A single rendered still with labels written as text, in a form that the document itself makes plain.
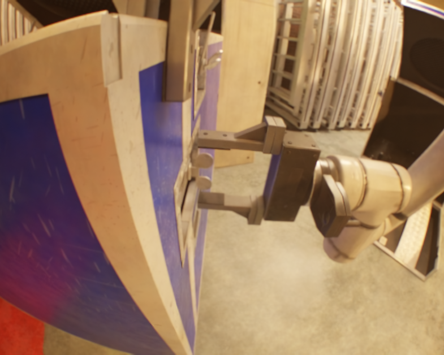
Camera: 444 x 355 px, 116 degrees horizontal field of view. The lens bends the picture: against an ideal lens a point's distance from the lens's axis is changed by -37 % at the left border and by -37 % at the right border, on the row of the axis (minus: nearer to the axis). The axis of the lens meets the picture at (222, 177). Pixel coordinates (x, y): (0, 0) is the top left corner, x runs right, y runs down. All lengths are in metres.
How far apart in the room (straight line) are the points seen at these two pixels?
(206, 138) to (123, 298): 0.19
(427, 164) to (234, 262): 0.94
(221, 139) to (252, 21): 1.28
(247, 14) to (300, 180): 1.28
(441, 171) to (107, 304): 0.52
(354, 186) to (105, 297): 0.32
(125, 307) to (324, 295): 1.04
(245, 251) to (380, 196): 0.91
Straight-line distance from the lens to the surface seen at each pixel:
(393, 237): 1.71
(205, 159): 0.29
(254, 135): 0.27
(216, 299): 1.02
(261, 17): 1.52
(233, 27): 1.44
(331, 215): 0.27
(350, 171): 0.32
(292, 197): 0.31
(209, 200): 0.33
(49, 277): 0.25
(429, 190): 0.48
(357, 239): 0.42
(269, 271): 1.13
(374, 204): 0.36
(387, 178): 0.37
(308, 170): 0.29
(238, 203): 0.33
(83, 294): 0.24
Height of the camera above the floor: 0.95
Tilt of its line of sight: 36 degrees down
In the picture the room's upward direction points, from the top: 5 degrees clockwise
